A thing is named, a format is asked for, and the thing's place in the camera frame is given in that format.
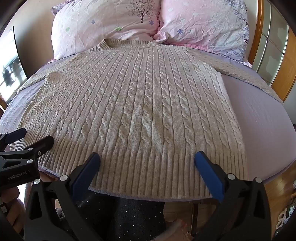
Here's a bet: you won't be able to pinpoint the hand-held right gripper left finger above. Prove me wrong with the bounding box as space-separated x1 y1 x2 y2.
23 152 102 241

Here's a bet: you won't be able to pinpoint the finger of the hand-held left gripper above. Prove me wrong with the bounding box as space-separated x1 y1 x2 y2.
25 136 55 161
0 128 27 152

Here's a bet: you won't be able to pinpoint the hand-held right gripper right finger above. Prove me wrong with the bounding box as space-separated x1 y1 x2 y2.
194 151 272 241

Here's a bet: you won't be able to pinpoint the beige cable-knit sweater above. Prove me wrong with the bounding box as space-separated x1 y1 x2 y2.
9 38 284 206

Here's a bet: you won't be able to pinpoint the person's left hand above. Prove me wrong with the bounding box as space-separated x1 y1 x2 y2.
0 184 26 210

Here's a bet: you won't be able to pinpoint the pink slipper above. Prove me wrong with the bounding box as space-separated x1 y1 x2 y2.
162 217 193 241

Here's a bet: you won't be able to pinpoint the person's dark dotted pants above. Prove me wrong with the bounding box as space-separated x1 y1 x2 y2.
76 191 167 241

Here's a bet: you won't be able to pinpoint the pink pillow with tree print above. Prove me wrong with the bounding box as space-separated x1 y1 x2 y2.
50 0 162 61

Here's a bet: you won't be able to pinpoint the wooden wardrobe glass panels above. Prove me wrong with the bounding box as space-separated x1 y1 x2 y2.
248 0 296 103

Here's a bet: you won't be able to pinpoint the pink pillow with lilac flowers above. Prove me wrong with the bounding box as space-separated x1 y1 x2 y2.
154 0 253 68

